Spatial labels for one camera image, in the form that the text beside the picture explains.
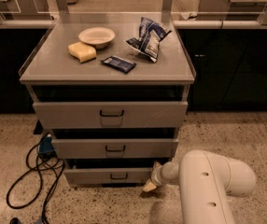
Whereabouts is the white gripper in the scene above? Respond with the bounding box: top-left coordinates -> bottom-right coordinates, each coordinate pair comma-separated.
143,161 -> 179,192

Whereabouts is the grey bottom drawer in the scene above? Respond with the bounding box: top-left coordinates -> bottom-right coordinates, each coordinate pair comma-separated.
64,168 -> 152,185

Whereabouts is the grey drawer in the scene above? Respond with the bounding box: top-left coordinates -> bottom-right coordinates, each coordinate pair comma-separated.
52,139 -> 178,159
64,168 -> 152,185
34,102 -> 188,129

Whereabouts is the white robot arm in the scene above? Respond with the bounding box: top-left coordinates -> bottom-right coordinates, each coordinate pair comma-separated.
143,150 -> 257,224

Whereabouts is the grey top drawer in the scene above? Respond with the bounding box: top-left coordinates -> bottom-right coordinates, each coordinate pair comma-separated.
34,102 -> 188,129

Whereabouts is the grey middle drawer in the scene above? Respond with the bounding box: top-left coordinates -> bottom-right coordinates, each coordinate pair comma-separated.
52,139 -> 178,159

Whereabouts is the grey drawer cabinet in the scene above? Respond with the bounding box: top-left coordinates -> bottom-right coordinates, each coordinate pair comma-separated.
18,12 -> 197,188

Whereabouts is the blue power adapter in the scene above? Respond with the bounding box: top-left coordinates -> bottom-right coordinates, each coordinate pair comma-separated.
38,134 -> 54,156

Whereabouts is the dark blue snack packet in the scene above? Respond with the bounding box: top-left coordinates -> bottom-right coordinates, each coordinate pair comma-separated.
101,56 -> 136,74

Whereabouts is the blue white chip bag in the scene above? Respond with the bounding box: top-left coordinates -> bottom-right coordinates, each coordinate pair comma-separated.
126,17 -> 171,63

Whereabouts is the yellow sponge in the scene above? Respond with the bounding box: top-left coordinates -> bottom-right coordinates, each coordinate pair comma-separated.
68,42 -> 96,63

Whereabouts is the white bowl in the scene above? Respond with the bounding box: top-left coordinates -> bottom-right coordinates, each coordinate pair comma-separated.
78,27 -> 115,49

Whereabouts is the white horizontal rail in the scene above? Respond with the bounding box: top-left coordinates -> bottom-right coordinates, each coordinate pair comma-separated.
0,20 -> 267,29

